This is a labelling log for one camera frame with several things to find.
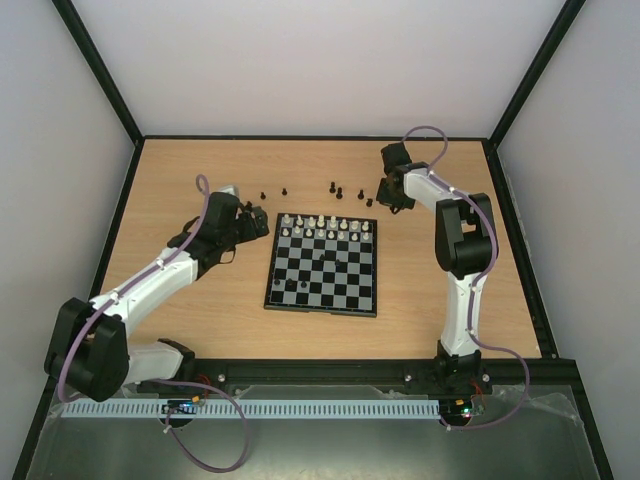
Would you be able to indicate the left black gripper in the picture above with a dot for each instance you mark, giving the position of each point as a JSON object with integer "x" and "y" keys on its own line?
{"x": 262, "y": 220}

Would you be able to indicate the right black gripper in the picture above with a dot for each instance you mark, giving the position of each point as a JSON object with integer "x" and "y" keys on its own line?
{"x": 391, "y": 192}

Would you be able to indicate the black folding chess board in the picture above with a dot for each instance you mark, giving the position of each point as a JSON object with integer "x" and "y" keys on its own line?
{"x": 349, "y": 290}

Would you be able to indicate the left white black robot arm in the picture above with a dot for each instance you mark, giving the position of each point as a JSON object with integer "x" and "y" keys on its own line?
{"x": 89, "y": 354}

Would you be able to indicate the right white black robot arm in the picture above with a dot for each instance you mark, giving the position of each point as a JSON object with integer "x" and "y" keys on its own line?
{"x": 466, "y": 249}

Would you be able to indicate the light blue slotted cable duct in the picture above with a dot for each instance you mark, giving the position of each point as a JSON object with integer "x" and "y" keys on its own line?
{"x": 255, "y": 409}

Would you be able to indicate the black aluminium frame rail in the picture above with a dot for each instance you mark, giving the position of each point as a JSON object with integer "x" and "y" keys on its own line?
{"x": 414, "y": 377}

